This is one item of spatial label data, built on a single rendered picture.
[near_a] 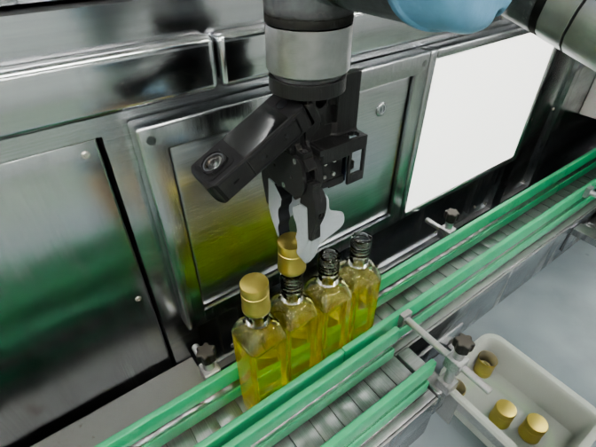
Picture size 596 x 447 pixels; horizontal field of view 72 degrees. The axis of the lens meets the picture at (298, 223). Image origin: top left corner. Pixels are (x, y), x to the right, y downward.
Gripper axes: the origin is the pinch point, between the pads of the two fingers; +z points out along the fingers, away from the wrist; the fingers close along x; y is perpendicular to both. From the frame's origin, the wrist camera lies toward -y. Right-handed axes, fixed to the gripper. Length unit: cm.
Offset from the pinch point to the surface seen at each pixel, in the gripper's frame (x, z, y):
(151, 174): 11.7, -8.1, -10.9
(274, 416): -6.4, 21.9, -7.6
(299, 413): -6.2, 26.5, -3.3
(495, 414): -22, 39, 28
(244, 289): -0.8, 2.2, -7.1
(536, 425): -27, 37, 31
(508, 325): -11, 43, 52
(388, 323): -4.5, 22.1, 16.0
